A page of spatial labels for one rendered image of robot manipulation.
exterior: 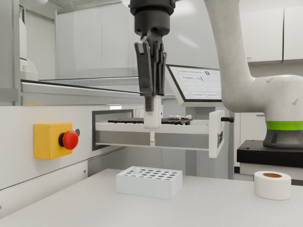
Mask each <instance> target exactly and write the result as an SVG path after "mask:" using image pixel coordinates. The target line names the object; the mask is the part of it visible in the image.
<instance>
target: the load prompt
mask: <svg viewBox="0 0 303 227"><path fill-rule="evenodd" d="M176 69H177V70H178V72H179V74H189V75H203V76H215V75H214V73H213V72H212V71H206V70H195V69H184V68H176Z"/></svg>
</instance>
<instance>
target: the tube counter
mask: <svg viewBox="0 0 303 227"><path fill-rule="evenodd" d="M195 78H196V79H197V81H205V82H219V81H218V80H217V78H216V77H201V76H195Z"/></svg>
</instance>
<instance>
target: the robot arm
mask: <svg viewBox="0 0 303 227"><path fill-rule="evenodd" d="M177 1H181V0H130V4H129V5H128V7H129V8H130V13H131V14H132V15H133V16H134V32H135V33H136V34H137V35H139V36H141V37H140V42H135V43H134V47H135V51H136V55H137V65H138V80H139V90H140V92H141V93H140V96H144V129H158V128H161V96H164V95H165V94H164V84H165V62H166V58H167V53H166V52H163V51H164V44H163V42H162V37H163V36H165V35H167V34H169V32H170V16H171V15H172V14H173V13H174V9H175V7H176V5H175V3H176V2H177ZM239 2H240V0H204V3H205V6H206V9H207V13H208V16H209V20H210V23H211V27H212V31H213V36H214V40H215V45H216V51H217V57H218V63H219V71H220V86H221V100H222V103H223V105H224V106H225V107H226V108H227V109H228V110H229V111H231V112H234V113H264V114H265V122H266V127H267V132H266V137H265V139H264V141H263V146H265V147H271V148H283V149H303V77H301V76H297V75H278V76H269V77H258V78H254V77H252V76H251V74H250V71H249V67H248V62H247V58H246V54H245V49H244V44H243V36H242V29H241V21H240V11H239Z"/></svg>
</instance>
